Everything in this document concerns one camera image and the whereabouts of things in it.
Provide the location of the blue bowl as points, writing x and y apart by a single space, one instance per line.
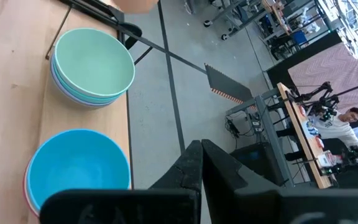
76 161

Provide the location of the orange bowl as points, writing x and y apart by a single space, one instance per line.
137 5

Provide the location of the gray wheeled cart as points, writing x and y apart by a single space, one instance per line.
228 12

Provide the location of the black background robot arm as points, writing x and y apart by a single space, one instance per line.
322 102
356 155

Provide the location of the wooden table with gray legs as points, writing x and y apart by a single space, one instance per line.
303 140

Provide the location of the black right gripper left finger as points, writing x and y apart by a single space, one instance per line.
120 208

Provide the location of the mint green bowl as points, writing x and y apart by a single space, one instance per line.
95 62

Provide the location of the black serrated floor ramp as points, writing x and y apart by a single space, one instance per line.
225 84

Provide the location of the wooden shelf with black frame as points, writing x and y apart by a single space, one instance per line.
104 115

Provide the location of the lavender bowl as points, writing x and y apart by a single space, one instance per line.
73 101

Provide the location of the black box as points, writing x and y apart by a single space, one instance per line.
256 161

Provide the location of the person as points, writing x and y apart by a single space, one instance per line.
334 129

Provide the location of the white robot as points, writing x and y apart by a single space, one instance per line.
310 18

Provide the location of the red bowl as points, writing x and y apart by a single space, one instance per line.
28 203

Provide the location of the black table frame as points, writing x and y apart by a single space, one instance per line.
98 7

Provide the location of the black partition wall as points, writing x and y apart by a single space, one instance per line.
291 67

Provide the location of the teal bowl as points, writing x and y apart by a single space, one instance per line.
73 96

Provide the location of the blue chair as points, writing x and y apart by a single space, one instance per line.
299 37

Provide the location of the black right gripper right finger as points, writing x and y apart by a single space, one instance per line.
228 186

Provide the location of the pink blanket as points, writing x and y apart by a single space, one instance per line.
331 68

